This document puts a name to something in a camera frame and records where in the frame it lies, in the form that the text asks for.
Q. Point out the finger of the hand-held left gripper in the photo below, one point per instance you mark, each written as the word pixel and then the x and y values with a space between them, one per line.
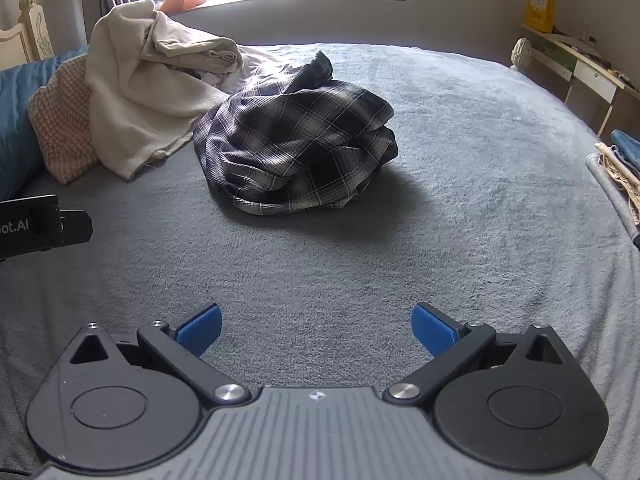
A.
pixel 76 227

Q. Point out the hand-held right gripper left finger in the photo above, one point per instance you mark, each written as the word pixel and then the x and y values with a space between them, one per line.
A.
pixel 200 331

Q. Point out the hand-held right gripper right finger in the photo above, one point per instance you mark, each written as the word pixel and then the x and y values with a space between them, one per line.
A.
pixel 432 332

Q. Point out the black white plaid shirt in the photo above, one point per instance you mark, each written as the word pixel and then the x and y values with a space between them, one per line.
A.
pixel 295 145

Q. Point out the pink checked knit cloth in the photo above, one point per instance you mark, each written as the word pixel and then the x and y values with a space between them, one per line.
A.
pixel 62 125

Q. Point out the blue duvet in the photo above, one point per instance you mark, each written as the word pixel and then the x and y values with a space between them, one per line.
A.
pixel 15 120

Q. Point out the cream knit sweater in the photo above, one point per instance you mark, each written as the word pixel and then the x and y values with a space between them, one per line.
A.
pixel 135 110

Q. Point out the cream carved headboard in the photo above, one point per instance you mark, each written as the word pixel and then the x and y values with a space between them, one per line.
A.
pixel 27 30

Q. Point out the beige garment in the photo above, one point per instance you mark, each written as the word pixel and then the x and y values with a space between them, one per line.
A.
pixel 200 45

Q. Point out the folded grey cloth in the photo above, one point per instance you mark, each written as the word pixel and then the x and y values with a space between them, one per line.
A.
pixel 607 185

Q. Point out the folded beige cloth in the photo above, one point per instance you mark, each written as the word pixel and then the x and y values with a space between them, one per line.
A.
pixel 622 180

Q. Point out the folded blue jeans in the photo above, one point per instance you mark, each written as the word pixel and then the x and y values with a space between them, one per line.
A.
pixel 627 147

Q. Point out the white bedpost finial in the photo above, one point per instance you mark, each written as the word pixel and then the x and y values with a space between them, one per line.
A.
pixel 522 52

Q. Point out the white desk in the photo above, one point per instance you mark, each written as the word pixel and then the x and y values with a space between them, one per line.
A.
pixel 575 62

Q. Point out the yellow box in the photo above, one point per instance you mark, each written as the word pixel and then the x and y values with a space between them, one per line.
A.
pixel 539 7

